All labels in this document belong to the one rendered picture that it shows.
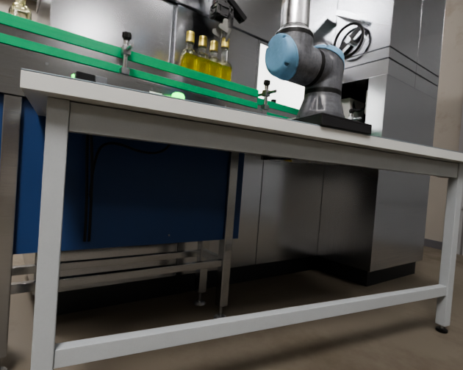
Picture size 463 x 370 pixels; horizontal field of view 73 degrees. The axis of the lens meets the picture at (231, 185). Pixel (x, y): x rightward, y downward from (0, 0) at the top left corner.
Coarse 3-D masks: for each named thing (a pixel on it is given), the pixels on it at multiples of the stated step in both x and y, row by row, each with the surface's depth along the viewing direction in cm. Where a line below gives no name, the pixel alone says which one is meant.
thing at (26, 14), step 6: (18, 0) 100; (24, 0) 102; (12, 6) 98; (18, 6) 99; (24, 6) 101; (12, 12) 98; (18, 12) 99; (24, 12) 100; (30, 12) 102; (30, 18) 102
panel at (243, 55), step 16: (176, 16) 136; (192, 16) 140; (176, 32) 136; (208, 32) 146; (240, 32) 157; (176, 48) 137; (208, 48) 146; (240, 48) 158; (256, 48) 164; (176, 64) 137; (240, 64) 158; (256, 64) 165; (240, 80) 159; (256, 80) 165
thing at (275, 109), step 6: (258, 102) 146; (270, 102) 150; (258, 108) 146; (270, 108) 151; (276, 108) 153; (282, 108) 155; (288, 108) 158; (294, 108) 160; (270, 114) 151; (276, 114) 154; (282, 114) 156; (288, 114) 159; (294, 114) 161
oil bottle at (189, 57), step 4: (188, 48) 125; (192, 48) 127; (184, 52) 125; (188, 52) 124; (192, 52) 125; (196, 52) 127; (180, 56) 128; (184, 56) 125; (188, 56) 124; (192, 56) 125; (196, 56) 127; (180, 60) 128; (184, 60) 124; (188, 60) 125; (192, 60) 126; (196, 60) 127; (180, 64) 127; (184, 64) 124; (188, 64) 125; (192, 64) 126; (196, 64) 127; (192, 68) 126; (196, 68) 127
